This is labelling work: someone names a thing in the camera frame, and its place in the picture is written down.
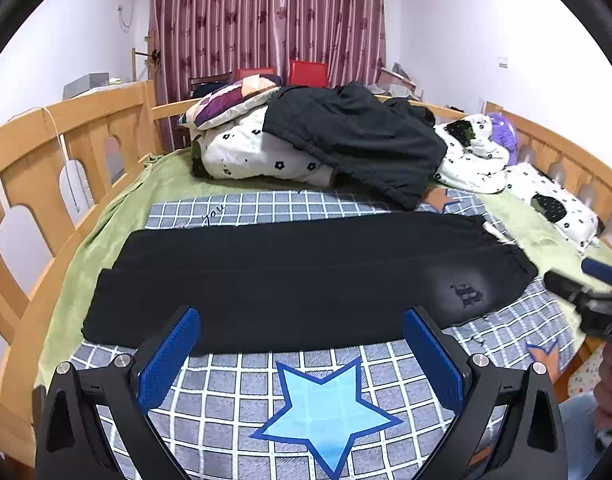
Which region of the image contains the black pants white stripe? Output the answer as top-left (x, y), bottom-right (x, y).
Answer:
top-left (82, 212), bottom-right (538, 355)

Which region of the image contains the person's right hand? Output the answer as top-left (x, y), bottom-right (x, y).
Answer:
top-left (594, 342), bottom-right (612, 431)

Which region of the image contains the white flower-print pillow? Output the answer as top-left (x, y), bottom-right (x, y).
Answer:
top-left (504, 162), bottom-right (599, 254)

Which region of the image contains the grey checked star blanket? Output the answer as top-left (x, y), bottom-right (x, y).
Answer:
top-left (97, 190), bottom-right (572, 479)

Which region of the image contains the white flower-print duvet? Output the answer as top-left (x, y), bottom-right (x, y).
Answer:
top-left (191, 105), bottom-right (516, 194)

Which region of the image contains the black padded jacket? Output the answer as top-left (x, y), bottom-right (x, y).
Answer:
top-left (263, 81), bottom-right (447, 210)

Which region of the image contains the red chair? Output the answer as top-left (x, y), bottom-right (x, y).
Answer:
top-left (234, 60), bottom-right (329, 88)

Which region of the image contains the grey box on shelf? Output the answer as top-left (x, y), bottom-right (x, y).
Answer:
top-left (63, 73), bottom-right (109, 100)

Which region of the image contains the purple patchwork pillow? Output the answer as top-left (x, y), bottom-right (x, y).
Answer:
top-left (178, 74), bottom-right (282, 131)

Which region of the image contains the maroon floral curtain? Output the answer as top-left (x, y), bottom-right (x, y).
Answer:
top-left (147, 0), bottom-right (389, 151)

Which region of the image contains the wooden bed frame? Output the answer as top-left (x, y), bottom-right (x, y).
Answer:
top-left (0, 79), bottom-right (612, 466)

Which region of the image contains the white charging cable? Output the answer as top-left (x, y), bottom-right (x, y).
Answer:
top-left (40, 105), bottom-right (84, 214)

